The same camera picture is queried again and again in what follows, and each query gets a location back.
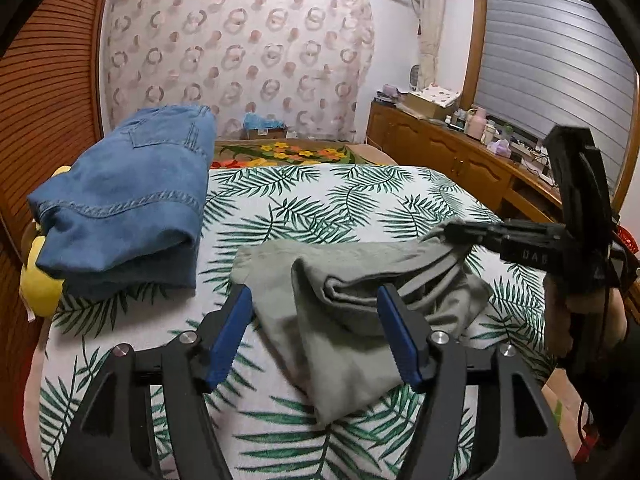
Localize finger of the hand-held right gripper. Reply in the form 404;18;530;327
442;221;503;252

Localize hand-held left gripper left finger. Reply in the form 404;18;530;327
52;285;253;480

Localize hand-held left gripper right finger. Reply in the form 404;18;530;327
377;284;576;480

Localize grey pants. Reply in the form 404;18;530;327
231;222;493;428

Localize person's right hand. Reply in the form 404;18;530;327
542;270;632;361

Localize wooden cabinet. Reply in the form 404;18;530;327
367;100;621;221

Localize pink thermos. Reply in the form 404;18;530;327
465;107;488;136

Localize dotted white cloth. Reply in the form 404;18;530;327
407;85;462;108

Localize leaf print bedsheet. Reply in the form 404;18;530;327
37;164;561;480

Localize folded blue jeans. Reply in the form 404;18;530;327
27;105;217;300

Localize grey window blind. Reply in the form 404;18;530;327
472;0;638;151

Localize yellow garment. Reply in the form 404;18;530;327
20;165;66;317

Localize floral blanket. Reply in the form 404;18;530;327
210;140;371;170

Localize lace wrapped pipe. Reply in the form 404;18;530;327
417;0;443;88

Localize small cardboard box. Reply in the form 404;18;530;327
244;127;288;141

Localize ring patterned curtain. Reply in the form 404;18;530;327
102;0;376;142

